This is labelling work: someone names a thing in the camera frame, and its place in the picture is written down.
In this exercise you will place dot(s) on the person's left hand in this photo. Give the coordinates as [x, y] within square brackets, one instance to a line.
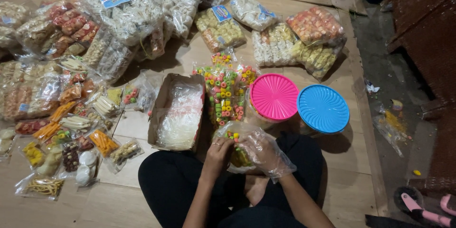
[215, 158]

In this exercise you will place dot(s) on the person's right hand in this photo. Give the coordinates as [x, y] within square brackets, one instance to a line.
[269, 156]

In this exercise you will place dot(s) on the person's left fingers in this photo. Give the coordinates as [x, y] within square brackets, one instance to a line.
[223, 144]

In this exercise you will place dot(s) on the person's right fingers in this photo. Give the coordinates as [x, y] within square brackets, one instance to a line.
[247, 146]

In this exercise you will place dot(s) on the person's bare foot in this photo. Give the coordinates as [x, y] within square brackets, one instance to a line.
[256, 188]

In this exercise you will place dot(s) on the stack of clear plastic bags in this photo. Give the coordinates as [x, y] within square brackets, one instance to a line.
[180, 117]

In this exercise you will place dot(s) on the clear jar with pink lid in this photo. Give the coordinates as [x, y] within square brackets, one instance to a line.
[273, 96]

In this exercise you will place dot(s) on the open brown cardboard box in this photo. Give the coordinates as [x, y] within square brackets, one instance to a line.
[167, 114]

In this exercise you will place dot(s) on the person's black trousers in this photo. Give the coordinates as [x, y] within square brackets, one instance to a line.
[171, 185]

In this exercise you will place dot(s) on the clear jar with blue lid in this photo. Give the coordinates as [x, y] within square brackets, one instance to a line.
[322, 108]

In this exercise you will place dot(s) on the white and yellow stick bag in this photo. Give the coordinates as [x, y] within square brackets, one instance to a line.
[272, 46]

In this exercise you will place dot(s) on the yellow stick snack bag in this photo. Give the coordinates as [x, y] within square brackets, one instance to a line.
[317, 59]

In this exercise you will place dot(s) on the yellow puff bag, blue label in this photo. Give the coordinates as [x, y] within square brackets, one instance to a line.
[219, 30]

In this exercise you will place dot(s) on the white cracker bag, blue label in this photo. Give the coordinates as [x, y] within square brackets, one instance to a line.
[252, 12]

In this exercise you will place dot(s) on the orange cracker bag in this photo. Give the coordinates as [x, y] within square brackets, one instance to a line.
[315, 24]

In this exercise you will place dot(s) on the crumpled clear plastic wrapper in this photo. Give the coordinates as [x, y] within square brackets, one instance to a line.
[390, 128]

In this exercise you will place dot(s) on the pile of small mixed snack packets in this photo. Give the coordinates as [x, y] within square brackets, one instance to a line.
[64, 124]

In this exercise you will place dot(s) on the heap of large snack bags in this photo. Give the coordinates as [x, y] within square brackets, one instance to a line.
[117, 17]

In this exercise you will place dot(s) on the pink and black sandal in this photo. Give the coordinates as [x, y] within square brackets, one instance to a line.
[449, 203]
[420, 208]

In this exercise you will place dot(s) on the dark brown wooden furniture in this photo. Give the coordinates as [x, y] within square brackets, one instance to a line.
[427, 42]

